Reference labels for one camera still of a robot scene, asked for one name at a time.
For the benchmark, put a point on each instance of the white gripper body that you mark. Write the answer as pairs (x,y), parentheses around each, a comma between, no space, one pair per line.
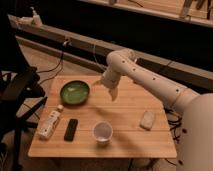
(110,79)

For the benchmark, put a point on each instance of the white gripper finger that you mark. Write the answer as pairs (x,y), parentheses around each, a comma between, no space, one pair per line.
(113,93)

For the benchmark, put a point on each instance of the white plastic bottle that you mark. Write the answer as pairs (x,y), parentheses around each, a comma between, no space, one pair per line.
(48,126)

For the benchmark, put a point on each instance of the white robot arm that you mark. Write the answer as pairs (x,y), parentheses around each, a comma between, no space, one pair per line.
(195,149)

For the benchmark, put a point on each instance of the green ceramic bowl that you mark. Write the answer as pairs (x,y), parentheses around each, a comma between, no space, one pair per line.
(74,92)

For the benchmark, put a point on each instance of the white spray bottle on ledge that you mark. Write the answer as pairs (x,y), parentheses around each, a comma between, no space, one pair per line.
(34,19)

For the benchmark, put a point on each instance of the black remote control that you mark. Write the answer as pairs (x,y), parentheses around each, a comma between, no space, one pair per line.
(70,131)

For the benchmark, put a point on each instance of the black chair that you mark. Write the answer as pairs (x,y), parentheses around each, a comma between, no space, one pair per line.
(24,85)

